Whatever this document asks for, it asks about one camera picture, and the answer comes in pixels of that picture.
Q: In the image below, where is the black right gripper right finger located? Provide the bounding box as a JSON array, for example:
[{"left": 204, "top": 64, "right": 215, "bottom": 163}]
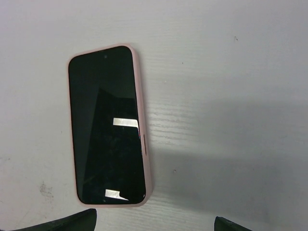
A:
[{"left": 214, "top": 217, "right": 251, "bottom": 231}]

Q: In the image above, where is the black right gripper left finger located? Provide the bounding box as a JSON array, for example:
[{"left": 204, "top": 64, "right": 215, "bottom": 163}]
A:
[{"left": 23, "top": 208, "right": 97, "bottom": 231}]

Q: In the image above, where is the phone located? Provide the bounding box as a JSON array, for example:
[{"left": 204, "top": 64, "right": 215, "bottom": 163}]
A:
[{"left": 68, "top": 44, "right": 152, "bottom": 207}]

